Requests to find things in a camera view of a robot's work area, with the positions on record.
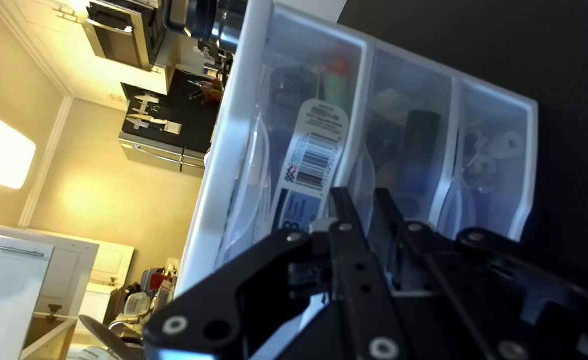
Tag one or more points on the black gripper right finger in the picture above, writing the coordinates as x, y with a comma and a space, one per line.
433, 288

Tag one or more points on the clear drawer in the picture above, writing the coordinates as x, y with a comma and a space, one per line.
494, 162
298, 134
406, 133

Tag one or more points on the clear bottom drawer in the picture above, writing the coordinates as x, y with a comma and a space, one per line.
494, 162

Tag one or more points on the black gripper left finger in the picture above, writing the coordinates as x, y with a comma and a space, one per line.
368, 322

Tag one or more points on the clear top drawer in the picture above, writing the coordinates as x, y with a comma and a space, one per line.
298, 134

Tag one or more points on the white plastic drawer unit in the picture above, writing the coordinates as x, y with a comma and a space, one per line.
232, 134

